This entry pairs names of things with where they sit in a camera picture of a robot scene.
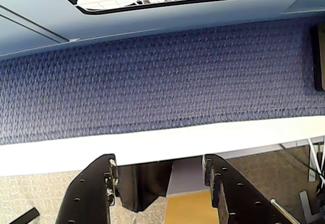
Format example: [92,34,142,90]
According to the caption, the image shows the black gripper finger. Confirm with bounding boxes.
[202,154,300,224]
[55,153,120,224]

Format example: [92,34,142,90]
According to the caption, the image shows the yellow block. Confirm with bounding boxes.
[165,190,216,224]

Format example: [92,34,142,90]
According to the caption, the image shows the black table leg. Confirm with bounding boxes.
[116,157,174,212]

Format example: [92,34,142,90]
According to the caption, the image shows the black flat strip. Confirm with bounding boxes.
[9,207,40,224]

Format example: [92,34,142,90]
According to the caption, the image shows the dark box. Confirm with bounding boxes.
[312,23,325,92]

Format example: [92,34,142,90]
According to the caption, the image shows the blue dishwasher door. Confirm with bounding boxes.
[0,0,305,43]

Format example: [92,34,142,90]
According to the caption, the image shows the grey metal bracket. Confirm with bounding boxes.
[299,190,319,222]

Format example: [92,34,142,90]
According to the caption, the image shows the white cable bundle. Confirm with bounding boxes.
[306,137,325,185]

